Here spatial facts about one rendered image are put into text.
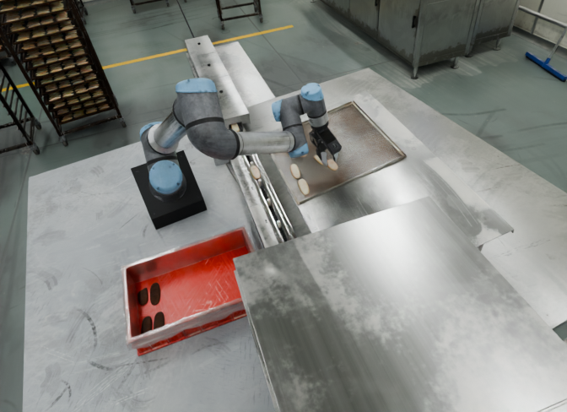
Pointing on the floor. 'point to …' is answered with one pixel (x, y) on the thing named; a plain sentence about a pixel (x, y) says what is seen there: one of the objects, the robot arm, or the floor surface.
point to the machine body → (242, 74)
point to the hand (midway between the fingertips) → (331, 162)
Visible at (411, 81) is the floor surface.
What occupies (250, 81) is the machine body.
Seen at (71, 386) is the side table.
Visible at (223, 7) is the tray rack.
